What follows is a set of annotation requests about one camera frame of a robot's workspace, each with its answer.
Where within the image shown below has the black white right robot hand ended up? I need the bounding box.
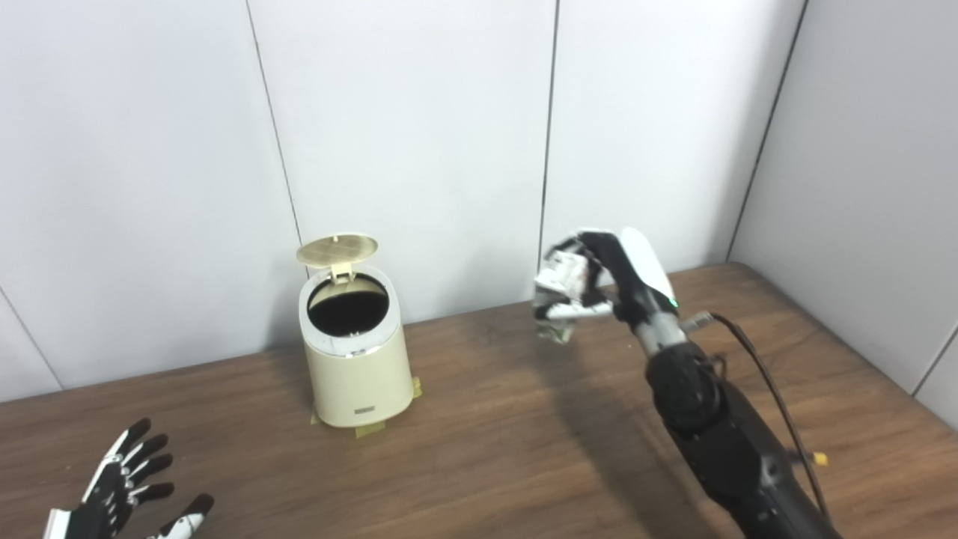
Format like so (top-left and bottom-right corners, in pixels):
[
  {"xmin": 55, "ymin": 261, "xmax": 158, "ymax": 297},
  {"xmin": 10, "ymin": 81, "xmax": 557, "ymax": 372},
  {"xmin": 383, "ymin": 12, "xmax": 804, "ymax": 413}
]
[{"xmin": 533, "ymin": 227, "xmax": 680, "ymax": 326}]

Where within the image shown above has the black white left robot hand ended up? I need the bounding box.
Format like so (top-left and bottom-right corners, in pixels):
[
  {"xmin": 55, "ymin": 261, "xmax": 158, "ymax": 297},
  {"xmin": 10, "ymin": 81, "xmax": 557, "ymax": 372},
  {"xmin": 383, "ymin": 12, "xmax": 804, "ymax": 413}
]
[{"xmin": 41, "ymin": 418, "xmax": 215, "ymax": 539}]

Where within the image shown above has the white green milk carton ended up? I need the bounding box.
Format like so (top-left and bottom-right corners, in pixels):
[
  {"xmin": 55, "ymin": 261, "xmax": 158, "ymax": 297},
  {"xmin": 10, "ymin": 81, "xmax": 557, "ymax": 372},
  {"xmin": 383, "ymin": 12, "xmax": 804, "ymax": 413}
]
[{"xmin": 533, "ymin": 251, "xmax": 594, "ymax": 345}]

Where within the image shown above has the cream trash bin with lid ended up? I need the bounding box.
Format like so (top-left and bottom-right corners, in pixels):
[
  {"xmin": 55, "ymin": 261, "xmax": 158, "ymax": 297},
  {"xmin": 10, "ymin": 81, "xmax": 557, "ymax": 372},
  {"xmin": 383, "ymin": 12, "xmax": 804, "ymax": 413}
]
[{"xmin": 298, "ymin": 264, "xmax": 414, "ymax": 428}]

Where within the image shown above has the cream round bin lid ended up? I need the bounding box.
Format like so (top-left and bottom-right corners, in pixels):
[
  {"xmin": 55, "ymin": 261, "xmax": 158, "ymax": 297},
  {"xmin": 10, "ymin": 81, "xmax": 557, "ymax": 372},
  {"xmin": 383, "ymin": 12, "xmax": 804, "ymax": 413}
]
[{"xmin": 296, "ymin": 233, "xmax": 379, "ymax": 284}]

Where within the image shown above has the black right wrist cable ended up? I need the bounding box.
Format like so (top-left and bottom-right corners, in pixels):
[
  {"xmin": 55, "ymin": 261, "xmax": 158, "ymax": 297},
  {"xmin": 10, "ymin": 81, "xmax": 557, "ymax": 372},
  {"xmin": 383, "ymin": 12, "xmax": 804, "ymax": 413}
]
[{"xmin": 685, "ymin": 311, "xmax": 832, "ymax": 525}]

